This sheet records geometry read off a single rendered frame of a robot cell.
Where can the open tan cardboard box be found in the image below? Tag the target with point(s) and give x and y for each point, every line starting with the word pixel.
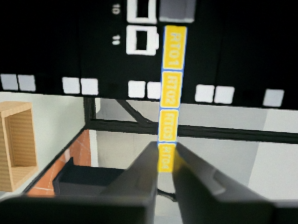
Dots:
pixel 17 136

